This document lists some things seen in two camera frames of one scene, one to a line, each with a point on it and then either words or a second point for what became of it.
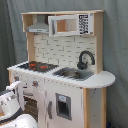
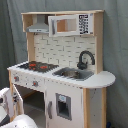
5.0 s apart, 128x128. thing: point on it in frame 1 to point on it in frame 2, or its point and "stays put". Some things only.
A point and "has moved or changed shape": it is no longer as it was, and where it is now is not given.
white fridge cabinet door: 64,106 stays put
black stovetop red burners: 37,66 stays put
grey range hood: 40,26 stays put
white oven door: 33,103 has moved or changed shape
